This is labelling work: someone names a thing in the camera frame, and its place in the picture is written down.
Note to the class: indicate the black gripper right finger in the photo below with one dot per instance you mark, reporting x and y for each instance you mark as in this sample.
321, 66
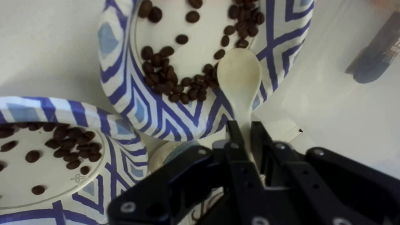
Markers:
323, 187

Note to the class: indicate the blue patterned paper bowl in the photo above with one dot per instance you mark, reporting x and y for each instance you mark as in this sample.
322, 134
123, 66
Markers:
62, 161
122, 34

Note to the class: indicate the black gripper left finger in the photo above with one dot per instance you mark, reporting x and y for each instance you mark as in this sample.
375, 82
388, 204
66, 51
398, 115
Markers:
168, 194

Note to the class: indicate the white plastic spoon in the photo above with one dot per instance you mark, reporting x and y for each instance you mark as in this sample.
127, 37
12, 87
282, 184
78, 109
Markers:
238, 79

